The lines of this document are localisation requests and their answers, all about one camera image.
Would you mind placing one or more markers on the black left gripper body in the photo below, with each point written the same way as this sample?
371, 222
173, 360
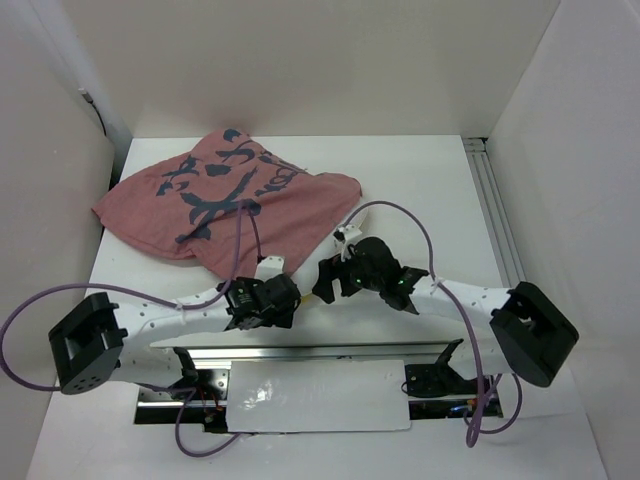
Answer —
277, 318

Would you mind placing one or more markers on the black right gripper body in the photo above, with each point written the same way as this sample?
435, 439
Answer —
360, 277

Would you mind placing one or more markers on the pink and red pillowcase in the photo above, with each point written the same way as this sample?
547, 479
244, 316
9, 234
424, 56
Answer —
225, 202

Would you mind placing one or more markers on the white pillow with yellow edge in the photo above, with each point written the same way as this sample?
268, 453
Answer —
306, 276

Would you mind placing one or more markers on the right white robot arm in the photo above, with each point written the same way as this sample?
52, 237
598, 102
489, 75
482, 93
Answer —
529, 336

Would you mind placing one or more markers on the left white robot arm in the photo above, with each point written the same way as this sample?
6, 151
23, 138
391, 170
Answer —
101, 341

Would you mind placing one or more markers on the white glossy cover plate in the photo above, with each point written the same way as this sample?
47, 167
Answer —
317, 396

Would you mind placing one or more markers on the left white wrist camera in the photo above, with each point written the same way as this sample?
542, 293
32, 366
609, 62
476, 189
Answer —
269, 267

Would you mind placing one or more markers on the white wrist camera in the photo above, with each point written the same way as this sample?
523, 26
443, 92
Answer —
269, 267
344, 237

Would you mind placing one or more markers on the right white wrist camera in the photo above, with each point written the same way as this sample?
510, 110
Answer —
344, 237

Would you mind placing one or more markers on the aluminium mounting rail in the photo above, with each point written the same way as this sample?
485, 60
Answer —
433, 389

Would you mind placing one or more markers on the aluminium frame right side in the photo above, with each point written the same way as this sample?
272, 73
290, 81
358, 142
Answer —
494, 212

